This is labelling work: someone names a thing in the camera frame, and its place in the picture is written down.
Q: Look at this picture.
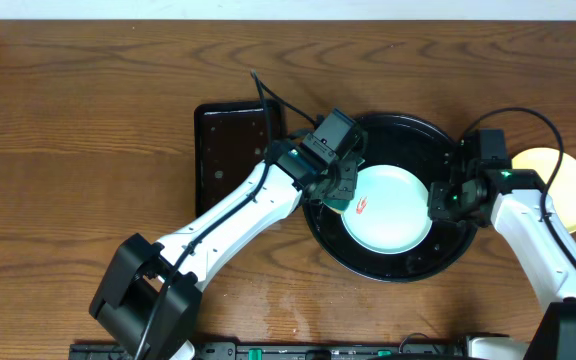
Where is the green and yellow sponge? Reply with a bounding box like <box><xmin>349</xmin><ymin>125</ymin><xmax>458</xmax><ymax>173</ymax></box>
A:
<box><xmin>322</xmin><ymin>157</ymin><xmax>367</xmax><ymax>216</ymax></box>

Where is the mint plate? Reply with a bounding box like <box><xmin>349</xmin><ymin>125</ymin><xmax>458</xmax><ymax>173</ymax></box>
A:
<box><xmin>341</xmin><ymin>165</ymin><xmax>432</xmax><ymax>255</ymax></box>

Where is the yellow plate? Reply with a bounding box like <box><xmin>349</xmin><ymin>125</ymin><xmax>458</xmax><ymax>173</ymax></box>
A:
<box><xmin>512</xmin><ymin>147</ymin><xmax>576</xmax><ymax>233</ymax></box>

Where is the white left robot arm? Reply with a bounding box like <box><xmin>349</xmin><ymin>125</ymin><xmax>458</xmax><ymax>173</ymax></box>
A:
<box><xmin>89</xmin><ymin>140</ymin><xmax>366</xmax><ymax>359</ymax></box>

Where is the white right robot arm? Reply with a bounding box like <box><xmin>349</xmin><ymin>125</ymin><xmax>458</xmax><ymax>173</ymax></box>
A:
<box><xmin>428</xmin><ymin>169</ymin><xmax>576</xmax><ymax>359</ymax></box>

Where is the round black tray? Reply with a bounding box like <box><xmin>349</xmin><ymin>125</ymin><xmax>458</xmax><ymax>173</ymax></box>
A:
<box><xmin>302</xmin><ymin>113</ymin><xmax>477</xmax><ymax>283</ymax></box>

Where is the rectangular black tray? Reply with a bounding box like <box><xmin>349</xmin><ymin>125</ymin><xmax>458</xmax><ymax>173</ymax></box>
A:
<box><xmin>194</xmin><ymin>100</ymin><xmax>286</xmax><ymax>216</ymax></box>

